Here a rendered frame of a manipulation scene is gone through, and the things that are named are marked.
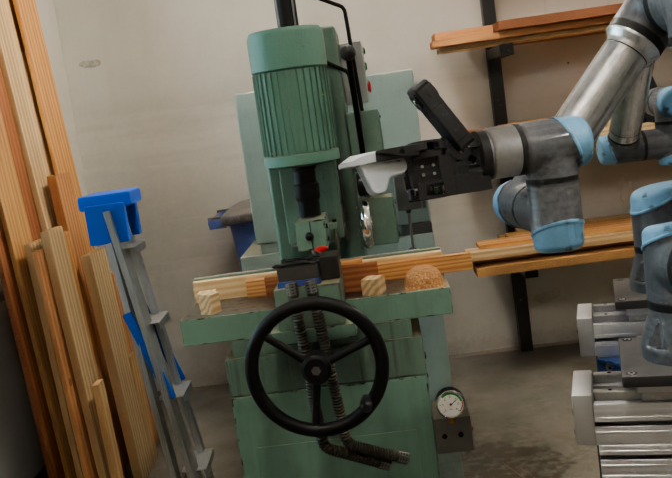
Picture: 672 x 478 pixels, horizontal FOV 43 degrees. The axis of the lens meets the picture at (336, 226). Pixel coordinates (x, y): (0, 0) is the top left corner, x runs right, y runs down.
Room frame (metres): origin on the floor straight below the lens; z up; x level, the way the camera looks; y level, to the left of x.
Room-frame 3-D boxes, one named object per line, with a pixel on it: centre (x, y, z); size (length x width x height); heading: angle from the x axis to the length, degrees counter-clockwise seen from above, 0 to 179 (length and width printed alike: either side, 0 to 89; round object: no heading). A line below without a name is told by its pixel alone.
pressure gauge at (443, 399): (1.78, -0.19, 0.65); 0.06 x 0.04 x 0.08; 86
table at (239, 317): (1.90, 0.07, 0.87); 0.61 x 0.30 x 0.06; 86
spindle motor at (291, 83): (2.00, 0.06, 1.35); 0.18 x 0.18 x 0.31
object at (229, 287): (2.02, 0.06, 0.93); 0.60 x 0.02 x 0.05; 86
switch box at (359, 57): (2.31, -0.10, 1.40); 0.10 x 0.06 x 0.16; 176
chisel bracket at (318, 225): (2.02, 0.05, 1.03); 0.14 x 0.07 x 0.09; 176
